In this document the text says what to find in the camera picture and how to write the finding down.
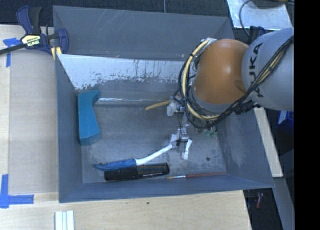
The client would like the blue and white brush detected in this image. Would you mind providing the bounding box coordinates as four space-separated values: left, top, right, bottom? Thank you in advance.
93 141 176 172

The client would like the teal foam block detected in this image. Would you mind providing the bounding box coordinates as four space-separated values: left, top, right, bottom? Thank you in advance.
76 89 102 147

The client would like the yellow thin stick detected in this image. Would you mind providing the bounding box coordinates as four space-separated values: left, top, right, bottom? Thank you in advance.
145 100 171 111

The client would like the red-brown thin paintbrush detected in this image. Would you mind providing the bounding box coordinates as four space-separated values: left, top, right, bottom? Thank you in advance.
165 171 227 180

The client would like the grey metal bin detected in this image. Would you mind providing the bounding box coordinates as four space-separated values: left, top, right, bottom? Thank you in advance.
52 5 276 204

